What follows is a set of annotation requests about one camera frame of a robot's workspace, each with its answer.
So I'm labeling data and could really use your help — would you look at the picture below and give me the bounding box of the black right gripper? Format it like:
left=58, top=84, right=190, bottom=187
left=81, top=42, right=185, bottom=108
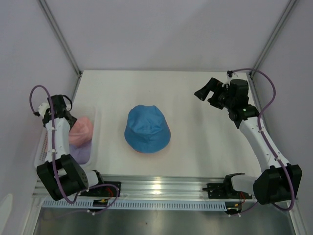
left=194, top=78, right=234, bottom=110

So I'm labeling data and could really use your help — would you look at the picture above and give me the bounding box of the pink bucket hat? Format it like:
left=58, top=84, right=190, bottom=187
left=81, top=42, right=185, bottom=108
left=68, top=117, right=93, bottom=147

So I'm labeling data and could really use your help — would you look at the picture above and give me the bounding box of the lavender bucket hat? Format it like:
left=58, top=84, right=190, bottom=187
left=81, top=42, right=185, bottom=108
left=69, top=141, right=92, bottom=165

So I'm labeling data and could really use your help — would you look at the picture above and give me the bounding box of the blue bucket hat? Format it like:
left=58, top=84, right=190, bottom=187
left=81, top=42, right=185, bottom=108
left=124, top=105, right=171, bottom=154

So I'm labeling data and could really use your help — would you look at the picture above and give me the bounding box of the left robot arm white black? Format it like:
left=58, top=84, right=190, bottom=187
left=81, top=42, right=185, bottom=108
left=36, top=94, right=106, bottom=204

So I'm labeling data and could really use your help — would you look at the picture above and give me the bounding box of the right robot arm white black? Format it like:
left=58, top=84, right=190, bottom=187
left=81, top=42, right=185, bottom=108
left=194, top=78, right=302, bottom=210

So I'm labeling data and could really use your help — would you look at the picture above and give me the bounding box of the white plastic basket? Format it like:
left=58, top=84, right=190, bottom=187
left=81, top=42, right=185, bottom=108
left=34, top=105, right=101, bottom=171

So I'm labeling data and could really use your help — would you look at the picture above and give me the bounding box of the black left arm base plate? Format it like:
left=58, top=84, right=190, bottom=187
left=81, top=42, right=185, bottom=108
left=80, top=181, right=121, bottom=197

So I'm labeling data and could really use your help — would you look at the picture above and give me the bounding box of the left aluminium frame post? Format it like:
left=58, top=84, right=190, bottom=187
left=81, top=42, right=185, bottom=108
left=37, top=0, right=82, bottom=77

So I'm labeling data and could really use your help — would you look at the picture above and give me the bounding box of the aluminium frame post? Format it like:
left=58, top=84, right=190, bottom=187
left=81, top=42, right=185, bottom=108
left=252, top=0, right=300, bottom=70
left=37, top=0, right=82, bottom=77

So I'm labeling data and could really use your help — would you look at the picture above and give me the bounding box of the slotted grey cable duct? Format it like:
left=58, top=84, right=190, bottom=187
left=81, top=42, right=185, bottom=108
left=43, top=199, right=227, bottom=212

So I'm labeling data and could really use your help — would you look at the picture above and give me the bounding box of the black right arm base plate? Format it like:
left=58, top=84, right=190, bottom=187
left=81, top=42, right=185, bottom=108
left=202, top=183, right=252, bottom=200

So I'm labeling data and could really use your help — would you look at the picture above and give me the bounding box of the aluminium mounting rail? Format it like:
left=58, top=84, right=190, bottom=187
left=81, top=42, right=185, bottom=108
left=31, top=175, right=299, bottom=202

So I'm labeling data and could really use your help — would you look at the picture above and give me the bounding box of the right aluminium frame post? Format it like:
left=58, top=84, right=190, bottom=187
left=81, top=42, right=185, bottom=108
left=252, top=0, right=300, bottom=70

